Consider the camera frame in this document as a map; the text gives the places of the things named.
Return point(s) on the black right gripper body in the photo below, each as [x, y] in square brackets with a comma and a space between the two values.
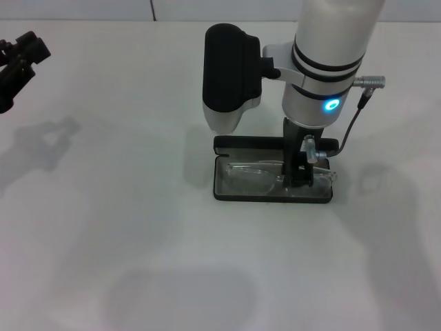
[293, 155]

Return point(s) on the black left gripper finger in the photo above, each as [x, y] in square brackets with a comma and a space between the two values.
[38, 51]
[20, 41]

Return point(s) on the black glasses case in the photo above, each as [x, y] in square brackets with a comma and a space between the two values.
[248, 142]

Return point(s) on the clear white glasses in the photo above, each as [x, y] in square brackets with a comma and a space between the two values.
[248, 179]

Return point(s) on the silver right wrist post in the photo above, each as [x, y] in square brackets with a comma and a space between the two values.
[311, 150]

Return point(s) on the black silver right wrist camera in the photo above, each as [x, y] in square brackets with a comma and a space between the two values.
[227, 69]

